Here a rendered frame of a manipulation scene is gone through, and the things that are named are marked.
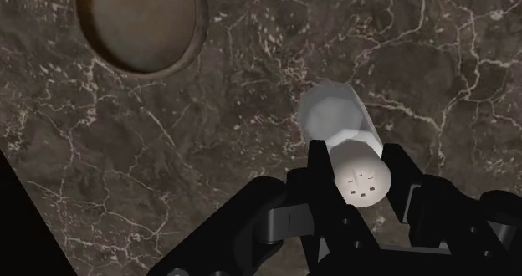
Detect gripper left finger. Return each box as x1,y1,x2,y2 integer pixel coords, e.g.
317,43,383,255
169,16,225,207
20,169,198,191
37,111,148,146
146,138,382,276

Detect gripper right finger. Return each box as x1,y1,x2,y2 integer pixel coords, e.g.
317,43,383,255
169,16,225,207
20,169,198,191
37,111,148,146
380,142,522,276

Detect white salt shaker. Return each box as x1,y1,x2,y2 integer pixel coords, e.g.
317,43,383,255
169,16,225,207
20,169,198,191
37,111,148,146
299,78,393,209

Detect brown round bowl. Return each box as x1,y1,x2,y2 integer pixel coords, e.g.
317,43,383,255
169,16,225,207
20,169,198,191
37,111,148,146
74,0,210,80

